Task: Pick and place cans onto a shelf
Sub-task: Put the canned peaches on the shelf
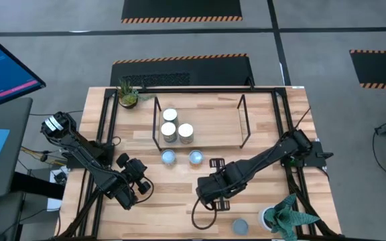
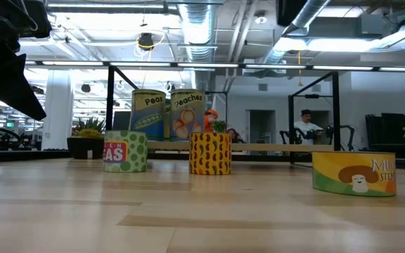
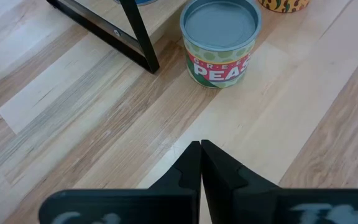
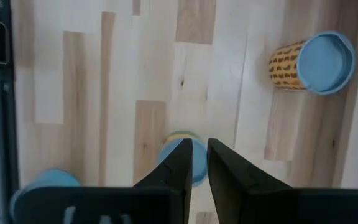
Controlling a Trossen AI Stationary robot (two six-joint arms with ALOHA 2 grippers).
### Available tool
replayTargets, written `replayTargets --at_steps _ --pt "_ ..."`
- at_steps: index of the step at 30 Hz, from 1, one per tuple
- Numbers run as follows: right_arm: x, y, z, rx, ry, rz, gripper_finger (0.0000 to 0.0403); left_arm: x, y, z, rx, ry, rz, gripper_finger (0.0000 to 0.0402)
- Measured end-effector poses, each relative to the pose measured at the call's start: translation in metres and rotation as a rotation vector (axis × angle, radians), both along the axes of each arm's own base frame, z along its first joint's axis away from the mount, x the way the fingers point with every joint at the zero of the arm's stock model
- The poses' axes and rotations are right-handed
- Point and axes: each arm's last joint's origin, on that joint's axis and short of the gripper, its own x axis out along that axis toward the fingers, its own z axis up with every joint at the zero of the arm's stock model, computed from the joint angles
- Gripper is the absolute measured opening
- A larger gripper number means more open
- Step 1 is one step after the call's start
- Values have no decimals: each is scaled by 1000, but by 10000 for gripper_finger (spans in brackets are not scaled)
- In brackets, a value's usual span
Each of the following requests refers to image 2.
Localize tall peaches label can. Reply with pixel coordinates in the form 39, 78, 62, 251
169, 88, 206, 143

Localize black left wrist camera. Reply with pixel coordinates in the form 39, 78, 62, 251
19, 0, 53, 39

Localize white building column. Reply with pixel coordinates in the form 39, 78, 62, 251
41, 70, 75, 151

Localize black hanging dome camera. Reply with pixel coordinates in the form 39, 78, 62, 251
137, 32, 156, 52

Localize mushroom label can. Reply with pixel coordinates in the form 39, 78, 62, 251
311, 150, 398, 197

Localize wooden shelf with black frame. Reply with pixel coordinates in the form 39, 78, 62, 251
103, 65, 341, 169

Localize black equipment rack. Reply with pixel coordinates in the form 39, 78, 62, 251
365, 112, 405, 145

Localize succulent plant in dark pot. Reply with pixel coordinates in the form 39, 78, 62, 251
66, 117, 105, 160

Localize yellow bean print can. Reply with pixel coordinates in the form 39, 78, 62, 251
188, 131, 232, 176

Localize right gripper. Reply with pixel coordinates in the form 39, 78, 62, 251
276, 0, 308, 27

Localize green peas polka dot can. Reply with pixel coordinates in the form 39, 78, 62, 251
102, 130, 148, 174

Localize tall peas label can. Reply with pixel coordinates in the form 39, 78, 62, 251
129, 89, 167, 142

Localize person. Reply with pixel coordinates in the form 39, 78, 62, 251
292, 108, 325, 145

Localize orange toy figure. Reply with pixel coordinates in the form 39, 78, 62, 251
203, 108, 220, 134

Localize small green background plant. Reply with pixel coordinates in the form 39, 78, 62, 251
212, 119, 229, 134

